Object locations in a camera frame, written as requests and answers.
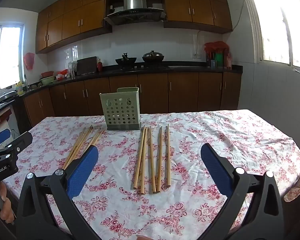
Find white wall cable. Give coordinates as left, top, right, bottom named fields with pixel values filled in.
left=194, top=0, right=247, bottom=55

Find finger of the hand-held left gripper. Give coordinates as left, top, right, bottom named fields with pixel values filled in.
left=0, top=131, right=33, bottom=167
left=0, top=128, right=12, bottom=147

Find small kitchen window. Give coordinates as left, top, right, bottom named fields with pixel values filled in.
left=0, top=24, right=24, bottom=95

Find black wok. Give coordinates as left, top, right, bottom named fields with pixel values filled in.
left=115, top=52, right=137, bottom=67

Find red plastic bag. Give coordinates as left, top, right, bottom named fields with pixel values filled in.
left=23, top=52, right=35, bottom=70

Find metal pot lid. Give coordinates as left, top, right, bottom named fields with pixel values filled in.
left=0, top=91, right=17, bottom=103

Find red covered condiment rack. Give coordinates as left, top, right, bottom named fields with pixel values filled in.
left=204, top=41, right=233, bottom=69

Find clear glass jar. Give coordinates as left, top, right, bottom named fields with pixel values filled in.
left=68, top=60, right=78, bottom=78

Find steel range hood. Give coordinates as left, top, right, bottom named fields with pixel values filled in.
left=104, top=0, right=167, bottom=26

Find gas stove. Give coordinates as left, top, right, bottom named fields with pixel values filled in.
left=120, top=64, right=169, bottom=69

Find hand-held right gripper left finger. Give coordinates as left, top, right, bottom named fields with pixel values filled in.
left=15, top=145, right=100, bottom=240

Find green basin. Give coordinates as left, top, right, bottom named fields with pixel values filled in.
left=39, top=76, right=56, bottom=85

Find brown lower kitchen cabinets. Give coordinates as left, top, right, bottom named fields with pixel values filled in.
left=22, top=71, right=242, bottom=128

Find dark brown countertop box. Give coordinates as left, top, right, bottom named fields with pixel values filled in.
left=76, top=56, right=98, bottom=76

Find person's left hand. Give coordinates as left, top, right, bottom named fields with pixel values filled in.
left=0, top=181, right=16, bottom=224

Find green box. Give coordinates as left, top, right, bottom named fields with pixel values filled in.
left=214, top=52, right=224, bottom=68

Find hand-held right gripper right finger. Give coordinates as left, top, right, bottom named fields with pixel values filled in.
left=200, top=143, right=288, bottom=240

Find black kitchen countertop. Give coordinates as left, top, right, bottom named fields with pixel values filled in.
left=0, top=64, right=244, bottom=117

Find floral tablecloth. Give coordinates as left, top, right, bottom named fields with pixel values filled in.
left=3, top=109, right=300, bottom=240

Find large kitchen window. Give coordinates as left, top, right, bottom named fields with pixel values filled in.
left=248, top=0, right=300, bottom=72

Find black pot with lid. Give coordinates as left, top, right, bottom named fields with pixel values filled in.
left=142, top=50, right=165, bottom=63

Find green perforated chopstick holder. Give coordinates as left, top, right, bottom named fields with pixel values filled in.
left=100, top=87, right=141, bottom=131

